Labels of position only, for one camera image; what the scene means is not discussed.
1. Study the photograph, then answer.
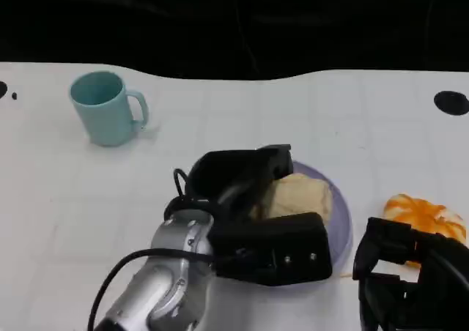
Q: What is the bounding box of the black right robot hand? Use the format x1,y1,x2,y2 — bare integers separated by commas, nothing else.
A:
352,216,469,331

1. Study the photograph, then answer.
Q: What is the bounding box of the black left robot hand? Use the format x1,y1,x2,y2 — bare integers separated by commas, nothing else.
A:
184,144,295,223

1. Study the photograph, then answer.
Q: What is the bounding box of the beige towel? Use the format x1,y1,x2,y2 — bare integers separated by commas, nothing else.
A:
248,172,333,224

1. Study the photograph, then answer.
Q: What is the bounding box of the orange and white bread roll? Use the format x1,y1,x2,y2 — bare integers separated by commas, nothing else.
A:
383,193,468,268

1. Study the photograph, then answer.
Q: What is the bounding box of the lilac plate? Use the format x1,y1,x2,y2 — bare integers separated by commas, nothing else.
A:
252,161,353,292

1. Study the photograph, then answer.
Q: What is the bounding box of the pale green mug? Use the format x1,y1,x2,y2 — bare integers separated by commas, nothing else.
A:
69,70,149,147

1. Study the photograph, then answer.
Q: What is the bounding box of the short black looped wrist cable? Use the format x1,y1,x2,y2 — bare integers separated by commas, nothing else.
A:
163,168,221,220

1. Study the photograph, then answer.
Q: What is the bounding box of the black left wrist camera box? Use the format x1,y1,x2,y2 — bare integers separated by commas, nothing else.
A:
209,212,333,287

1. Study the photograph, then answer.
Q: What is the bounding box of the long black arm cable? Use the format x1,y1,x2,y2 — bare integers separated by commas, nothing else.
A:
86,248,221,331

